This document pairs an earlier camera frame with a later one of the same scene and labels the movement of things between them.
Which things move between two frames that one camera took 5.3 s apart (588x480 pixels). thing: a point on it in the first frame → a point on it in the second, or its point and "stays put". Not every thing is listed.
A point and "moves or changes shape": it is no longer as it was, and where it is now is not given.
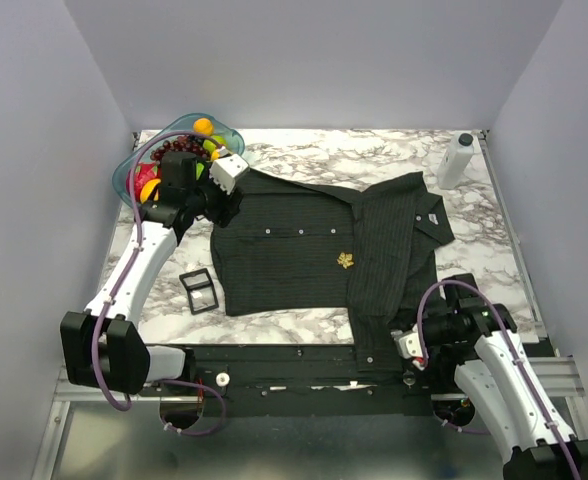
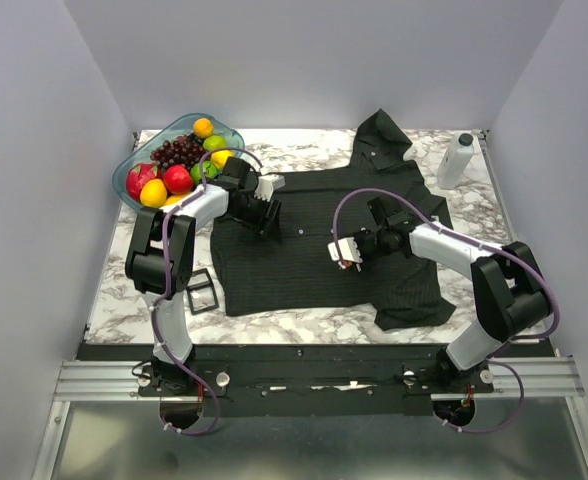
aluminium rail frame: (564, 375) stays put
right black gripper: (429, 348) → (358, 237)
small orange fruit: (203, 125) stays put
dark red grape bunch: (182, 144) stays put
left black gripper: (224, 214) → (266, 226)
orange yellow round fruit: (147, 188) stays put
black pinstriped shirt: (291, 244) moves or changes shape
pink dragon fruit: (144, 172) stays put
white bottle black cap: (455, 161) stays put
